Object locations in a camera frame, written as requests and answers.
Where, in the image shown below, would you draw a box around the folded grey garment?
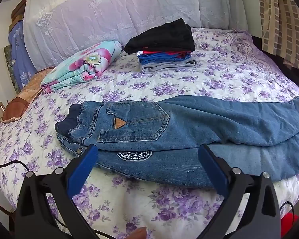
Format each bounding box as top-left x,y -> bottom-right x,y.
139,58 -> 198,74

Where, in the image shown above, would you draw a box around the beige checked curtain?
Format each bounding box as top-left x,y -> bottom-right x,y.
256,0 -> 299,71

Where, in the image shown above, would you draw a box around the blue printed hanging cloth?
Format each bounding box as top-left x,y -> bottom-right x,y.
8,20 -> 38,90

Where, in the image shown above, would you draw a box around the white lace headboard cover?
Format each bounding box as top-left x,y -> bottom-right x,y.
22,0 -> 248,70

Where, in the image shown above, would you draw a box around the purple floral bedspread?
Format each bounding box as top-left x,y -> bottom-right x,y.
0,27 -> 299,239

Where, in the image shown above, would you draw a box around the black cable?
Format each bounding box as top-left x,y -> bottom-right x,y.
0,161 -> 30,173

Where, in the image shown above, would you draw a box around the brown quilted pillow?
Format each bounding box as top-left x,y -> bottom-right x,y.
1,66 -> 56,123

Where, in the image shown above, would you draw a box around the folded red blue garment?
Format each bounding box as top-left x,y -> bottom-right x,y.
137,50 -> 192,64

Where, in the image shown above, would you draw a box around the red cloth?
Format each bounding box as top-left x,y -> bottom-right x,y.
280,213 -> 299,239

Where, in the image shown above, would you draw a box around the stack of folded clothes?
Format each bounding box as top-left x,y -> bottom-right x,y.
124,18 -> 196,54

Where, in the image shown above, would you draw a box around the blue denim pants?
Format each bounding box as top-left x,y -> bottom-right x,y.
54,95 -> 299,189

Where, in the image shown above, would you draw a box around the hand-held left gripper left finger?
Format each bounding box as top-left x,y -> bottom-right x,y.
14,144 -> 99,239

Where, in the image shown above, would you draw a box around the mottled green panel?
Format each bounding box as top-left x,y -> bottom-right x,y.
4,45 -> 21,95

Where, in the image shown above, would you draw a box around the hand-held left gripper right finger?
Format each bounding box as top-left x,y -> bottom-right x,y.
198,144 -> 281,239

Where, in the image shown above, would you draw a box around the wooden chair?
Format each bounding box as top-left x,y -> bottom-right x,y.
0,189 -> 17,221

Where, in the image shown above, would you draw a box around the folded teal pink floral quilt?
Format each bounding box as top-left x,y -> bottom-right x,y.
40,40 -> 122,93

